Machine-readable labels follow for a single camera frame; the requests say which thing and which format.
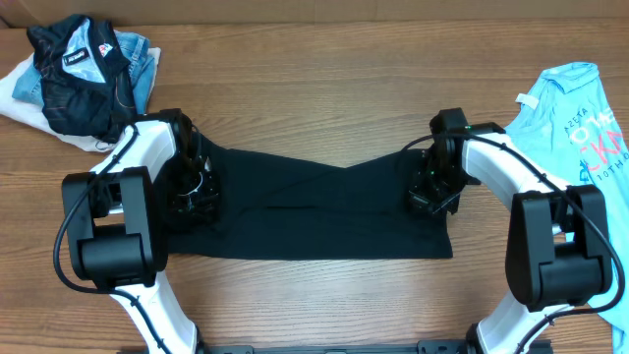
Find black t-shirt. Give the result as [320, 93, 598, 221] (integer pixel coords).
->
[168, 134, 452, 261]

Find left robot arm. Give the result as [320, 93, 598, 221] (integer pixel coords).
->
[53, 109, 220, 353]

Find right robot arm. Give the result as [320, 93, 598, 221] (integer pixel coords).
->
[408, 108, 625, 354]

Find light blue t-shirt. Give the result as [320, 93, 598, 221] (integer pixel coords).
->
[503, 61, 629, 354]

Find black folded jacket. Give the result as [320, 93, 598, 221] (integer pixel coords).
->
[27, 15, 137, 144]

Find blue denim jeans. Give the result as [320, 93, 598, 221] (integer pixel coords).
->
[12, 30, 161, 114]

